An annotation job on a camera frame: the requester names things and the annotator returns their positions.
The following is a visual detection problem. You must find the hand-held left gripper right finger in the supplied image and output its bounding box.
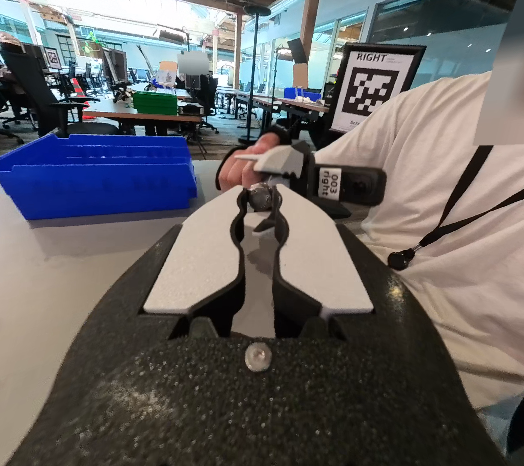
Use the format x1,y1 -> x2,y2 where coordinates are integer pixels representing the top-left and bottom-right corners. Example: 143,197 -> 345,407
271,183 -> 376,337

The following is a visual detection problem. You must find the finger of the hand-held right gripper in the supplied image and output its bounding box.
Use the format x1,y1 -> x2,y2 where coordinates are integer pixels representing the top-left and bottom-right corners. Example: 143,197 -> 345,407
235,145 -> 304,178
253,210 -> 284,235

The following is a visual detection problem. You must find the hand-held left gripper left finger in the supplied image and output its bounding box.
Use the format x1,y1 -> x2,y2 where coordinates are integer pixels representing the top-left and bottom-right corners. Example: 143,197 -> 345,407
141,183 -> 248,337

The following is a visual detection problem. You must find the steel hex bolt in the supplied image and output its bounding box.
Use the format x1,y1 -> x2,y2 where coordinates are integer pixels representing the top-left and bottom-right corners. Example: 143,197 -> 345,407
247,183 -> 274,213

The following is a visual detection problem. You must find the blue plastic bin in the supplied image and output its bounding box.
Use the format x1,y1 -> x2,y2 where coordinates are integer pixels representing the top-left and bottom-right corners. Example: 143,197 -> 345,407
284,86 -> 323,101
0,133 -> 198,221

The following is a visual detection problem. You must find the person's right hand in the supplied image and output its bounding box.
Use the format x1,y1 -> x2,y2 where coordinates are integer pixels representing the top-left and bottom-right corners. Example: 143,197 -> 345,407
217,132 -> 284,192

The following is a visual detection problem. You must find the wooden desk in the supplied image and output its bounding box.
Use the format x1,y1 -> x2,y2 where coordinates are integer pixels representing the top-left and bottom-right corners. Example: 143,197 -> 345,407
82,99 -> 205,137
217,87 -> 330,135

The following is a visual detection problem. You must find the framed marker sign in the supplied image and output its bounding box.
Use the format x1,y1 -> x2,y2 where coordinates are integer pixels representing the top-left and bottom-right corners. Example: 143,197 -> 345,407
327,44 -> 427,135

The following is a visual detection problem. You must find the person in white shirt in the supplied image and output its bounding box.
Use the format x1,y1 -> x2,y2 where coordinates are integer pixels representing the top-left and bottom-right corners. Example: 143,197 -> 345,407
313,70 -> 524,409

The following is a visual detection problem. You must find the green plastic bin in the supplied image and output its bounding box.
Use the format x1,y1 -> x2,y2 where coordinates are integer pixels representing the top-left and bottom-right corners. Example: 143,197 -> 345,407
133,90 -> 179,116

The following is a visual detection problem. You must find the small document stand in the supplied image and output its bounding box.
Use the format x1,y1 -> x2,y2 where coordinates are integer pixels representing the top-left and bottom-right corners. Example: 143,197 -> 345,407
156,60 -> 178,87

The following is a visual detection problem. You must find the black floor lamp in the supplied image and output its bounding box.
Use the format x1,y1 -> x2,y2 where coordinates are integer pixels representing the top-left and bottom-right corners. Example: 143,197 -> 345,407
237,5 -> 273,144

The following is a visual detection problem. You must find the black monitor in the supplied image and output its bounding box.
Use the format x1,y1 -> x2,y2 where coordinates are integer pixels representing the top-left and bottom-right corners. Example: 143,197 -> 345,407
100,47 -> 128,83

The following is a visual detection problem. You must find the orange traffic cone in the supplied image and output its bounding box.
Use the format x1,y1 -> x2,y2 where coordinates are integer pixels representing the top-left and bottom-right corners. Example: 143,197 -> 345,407
70,78 -> 90,120

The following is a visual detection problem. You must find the black office chair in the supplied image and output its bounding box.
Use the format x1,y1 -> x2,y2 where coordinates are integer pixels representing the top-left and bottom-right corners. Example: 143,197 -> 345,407
0,50 -> 119,138

